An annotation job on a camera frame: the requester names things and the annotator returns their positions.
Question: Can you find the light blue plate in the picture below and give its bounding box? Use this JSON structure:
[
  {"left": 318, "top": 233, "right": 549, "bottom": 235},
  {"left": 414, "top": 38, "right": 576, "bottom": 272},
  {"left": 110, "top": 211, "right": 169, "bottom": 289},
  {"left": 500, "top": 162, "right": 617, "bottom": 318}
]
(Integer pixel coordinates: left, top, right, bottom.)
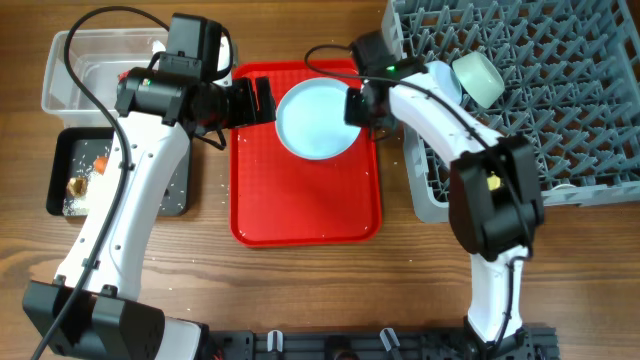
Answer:
[{"left": 275, "top": 77, "right": 361, "bottom": 160}]

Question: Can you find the light blue bowl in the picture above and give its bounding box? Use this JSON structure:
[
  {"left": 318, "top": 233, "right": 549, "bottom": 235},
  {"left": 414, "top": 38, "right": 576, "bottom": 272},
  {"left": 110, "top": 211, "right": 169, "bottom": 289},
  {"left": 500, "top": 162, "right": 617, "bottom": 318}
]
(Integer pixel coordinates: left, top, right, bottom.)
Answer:
[{"left": 426, "top": 61, "right": 463, "bottom": 104}]

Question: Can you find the white tissue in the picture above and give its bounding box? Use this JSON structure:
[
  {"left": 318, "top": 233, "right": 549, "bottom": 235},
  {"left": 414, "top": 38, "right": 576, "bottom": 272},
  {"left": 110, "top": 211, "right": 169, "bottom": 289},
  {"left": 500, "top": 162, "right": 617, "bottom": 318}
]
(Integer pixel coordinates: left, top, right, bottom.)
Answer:
[{"left": 152, "top": 40, "right": 166, "bottom": 55}]

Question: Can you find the pale green bowl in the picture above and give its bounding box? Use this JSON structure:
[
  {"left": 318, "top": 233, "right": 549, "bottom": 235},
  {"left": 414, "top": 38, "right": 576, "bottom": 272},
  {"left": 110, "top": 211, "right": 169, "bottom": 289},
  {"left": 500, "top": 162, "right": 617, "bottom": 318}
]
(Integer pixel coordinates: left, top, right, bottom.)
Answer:
[{"left": 452, "top": 51, "right": 505, "bottom": 108}]

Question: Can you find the orange carrot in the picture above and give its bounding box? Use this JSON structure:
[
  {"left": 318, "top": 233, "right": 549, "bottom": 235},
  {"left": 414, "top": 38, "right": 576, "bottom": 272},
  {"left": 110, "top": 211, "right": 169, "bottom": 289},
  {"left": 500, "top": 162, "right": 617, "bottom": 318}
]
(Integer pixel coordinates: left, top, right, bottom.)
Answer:
[{"left": 93, "top": 156, "right": 109, "bottom": 175}]

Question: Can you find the yellow plastic cup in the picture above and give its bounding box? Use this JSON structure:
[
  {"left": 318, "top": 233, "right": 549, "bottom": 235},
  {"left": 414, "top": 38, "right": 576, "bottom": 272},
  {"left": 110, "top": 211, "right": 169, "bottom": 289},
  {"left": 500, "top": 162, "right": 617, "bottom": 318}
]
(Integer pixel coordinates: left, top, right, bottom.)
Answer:
[{"left": 487, "top": 173, "right": 502, "bottom": 191}]

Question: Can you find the red snack wrapper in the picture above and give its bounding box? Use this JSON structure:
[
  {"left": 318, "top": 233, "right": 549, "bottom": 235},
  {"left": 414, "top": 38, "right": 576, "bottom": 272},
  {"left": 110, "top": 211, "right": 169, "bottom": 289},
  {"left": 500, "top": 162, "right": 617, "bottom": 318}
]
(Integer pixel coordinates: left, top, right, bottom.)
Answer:
[{"left": 118, "top": 71, "right": 130, "bottom": 82}]

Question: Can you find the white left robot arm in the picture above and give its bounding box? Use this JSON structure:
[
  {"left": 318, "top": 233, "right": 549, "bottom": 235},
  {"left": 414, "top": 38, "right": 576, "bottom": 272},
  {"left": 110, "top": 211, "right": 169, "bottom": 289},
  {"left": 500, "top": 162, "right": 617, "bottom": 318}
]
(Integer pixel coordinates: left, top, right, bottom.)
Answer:
[{"left": 22, "top": 13, "right": 275, "bottom": 359}]

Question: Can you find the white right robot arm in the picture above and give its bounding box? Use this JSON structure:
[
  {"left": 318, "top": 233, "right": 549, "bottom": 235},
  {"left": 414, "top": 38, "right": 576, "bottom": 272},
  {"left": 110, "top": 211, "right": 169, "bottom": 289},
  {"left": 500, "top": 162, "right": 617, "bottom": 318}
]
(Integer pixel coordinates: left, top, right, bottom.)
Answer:
[{"left": 345, "top": 32, "right": 544, "bottom": 359}]

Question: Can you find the black waste tray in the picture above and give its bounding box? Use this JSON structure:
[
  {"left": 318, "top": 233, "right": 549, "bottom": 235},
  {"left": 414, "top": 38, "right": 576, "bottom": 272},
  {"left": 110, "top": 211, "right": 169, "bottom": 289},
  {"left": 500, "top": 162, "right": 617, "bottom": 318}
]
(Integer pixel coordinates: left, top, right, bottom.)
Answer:
[{"left": 46, "top": 127, "right": 192, "bottom": 217}]

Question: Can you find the grey dishwasher rack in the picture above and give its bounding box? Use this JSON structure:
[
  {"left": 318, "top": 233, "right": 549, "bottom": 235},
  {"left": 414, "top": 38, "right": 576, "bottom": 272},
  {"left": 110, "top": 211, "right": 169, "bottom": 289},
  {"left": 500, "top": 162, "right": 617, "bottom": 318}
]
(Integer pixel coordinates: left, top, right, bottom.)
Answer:
[{"left": 381, "top": 0, "right": 639, "bottom": 206}]

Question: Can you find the clear plastic bin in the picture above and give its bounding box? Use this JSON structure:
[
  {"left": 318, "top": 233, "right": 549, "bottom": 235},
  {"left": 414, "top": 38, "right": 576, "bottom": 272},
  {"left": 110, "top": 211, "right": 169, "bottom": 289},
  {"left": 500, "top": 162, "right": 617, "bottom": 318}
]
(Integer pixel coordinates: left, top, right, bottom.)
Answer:
[{"left": 41, "top": 27, "right": 239, "bottom": 129}]

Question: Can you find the white rice pile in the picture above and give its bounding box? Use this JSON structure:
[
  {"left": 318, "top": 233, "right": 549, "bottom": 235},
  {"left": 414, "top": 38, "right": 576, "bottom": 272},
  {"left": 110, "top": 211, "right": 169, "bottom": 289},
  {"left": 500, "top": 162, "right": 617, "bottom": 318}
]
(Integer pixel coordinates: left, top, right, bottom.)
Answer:
[{"left": 63, "top": 139, "right": 112, "bottom": 217}]

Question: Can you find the brown food scrap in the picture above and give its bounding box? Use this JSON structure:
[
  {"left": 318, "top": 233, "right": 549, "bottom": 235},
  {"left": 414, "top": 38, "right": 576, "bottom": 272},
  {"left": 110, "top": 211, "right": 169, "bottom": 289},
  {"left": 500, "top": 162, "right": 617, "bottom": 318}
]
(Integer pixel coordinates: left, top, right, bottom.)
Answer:
[{"left": 66, "top": 176, "right": 89, "bottom": 198}]

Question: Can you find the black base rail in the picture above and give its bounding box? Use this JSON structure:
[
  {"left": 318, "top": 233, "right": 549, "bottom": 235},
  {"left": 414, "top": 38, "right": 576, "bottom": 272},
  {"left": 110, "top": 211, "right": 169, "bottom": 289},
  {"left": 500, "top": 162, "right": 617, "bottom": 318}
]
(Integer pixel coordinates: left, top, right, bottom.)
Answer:
[{"left": 199, "top": 327, "right": 559, "bottom": 360}]

